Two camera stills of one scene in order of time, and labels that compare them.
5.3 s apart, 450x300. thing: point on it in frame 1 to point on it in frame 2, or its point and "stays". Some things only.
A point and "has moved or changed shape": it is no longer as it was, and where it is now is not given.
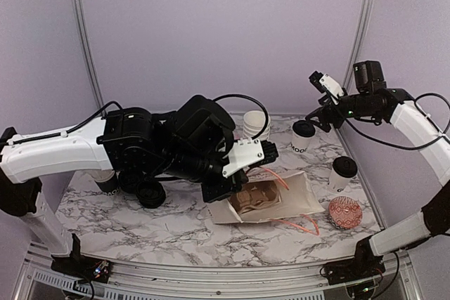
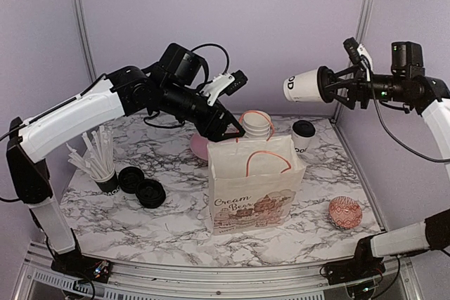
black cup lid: [304, 128] stays
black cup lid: [344, 166] has moved or changed shape
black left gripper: [212, 193] to [214, 131]
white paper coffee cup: [343, 168] to [304, 87]
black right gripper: [330, 109] to [359, 84]
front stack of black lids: [150, 194] stays
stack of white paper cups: [254, 124] stays
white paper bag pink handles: [284, 196] has moved or changed shape
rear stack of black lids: [129, 182] stays
